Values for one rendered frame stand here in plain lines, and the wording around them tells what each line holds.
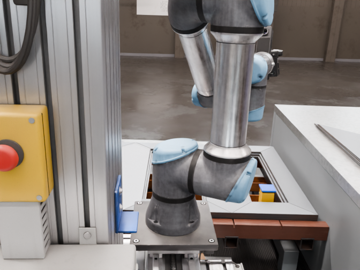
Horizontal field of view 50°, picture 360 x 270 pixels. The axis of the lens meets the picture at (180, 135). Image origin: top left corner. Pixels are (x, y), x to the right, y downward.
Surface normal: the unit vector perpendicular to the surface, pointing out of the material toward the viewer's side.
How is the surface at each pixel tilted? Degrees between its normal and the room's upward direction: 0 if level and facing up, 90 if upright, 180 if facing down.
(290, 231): 90
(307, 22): 90
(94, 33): 90
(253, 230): 90
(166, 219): 73
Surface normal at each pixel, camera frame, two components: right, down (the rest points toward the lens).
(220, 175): -0.31, 0.30
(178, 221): 0.18, 0.03
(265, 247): 0.04, -0.94
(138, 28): 0.05, 0.33
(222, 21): -0.63, 0.24
